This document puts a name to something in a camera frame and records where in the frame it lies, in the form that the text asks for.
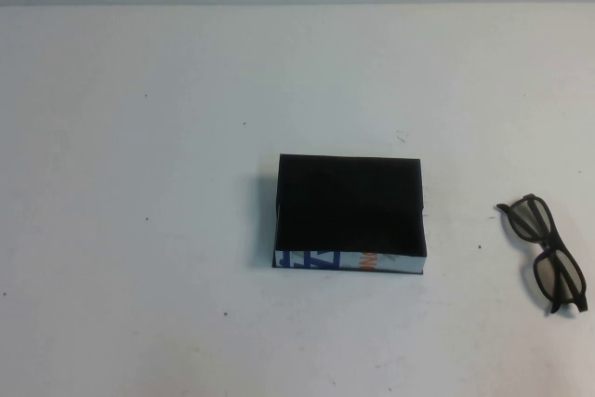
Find black framed glasses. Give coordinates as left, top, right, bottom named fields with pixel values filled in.
left=496, top=192, right=589, bottom=315

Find black glasses case printed side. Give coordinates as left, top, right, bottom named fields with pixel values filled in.
left=271, top=152, right=428, bottom=276

